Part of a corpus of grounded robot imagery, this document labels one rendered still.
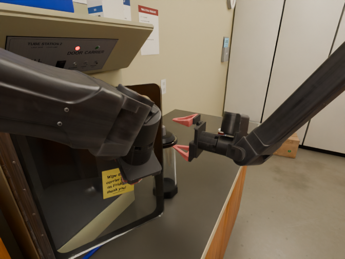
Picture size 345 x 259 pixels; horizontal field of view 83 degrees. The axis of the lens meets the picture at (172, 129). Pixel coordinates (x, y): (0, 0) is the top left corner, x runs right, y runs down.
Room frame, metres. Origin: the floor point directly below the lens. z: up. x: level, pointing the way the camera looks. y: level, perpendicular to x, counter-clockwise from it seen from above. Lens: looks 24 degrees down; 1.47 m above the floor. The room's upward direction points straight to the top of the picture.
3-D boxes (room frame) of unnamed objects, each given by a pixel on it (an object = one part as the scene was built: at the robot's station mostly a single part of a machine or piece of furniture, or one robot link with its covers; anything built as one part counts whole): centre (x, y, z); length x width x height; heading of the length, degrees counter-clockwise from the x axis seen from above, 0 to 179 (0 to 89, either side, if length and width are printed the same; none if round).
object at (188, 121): (0.56, -0.04, 1.23); 0.09 x 0.07 x 0.07; 60
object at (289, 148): (2.54, -1.59, 0.14); 0.41 x 0.33 x 0.29; 67
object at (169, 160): (0.61, 0.03, 1.06); 0.11 x 0.11 x 0.21
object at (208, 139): (0.52, -0.10, 1.20); 0.07 x 0.07 x 0.10; 60
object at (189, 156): (0.56, -0.04, 1.16); 0.09 x 0.07 x 0.07; 60
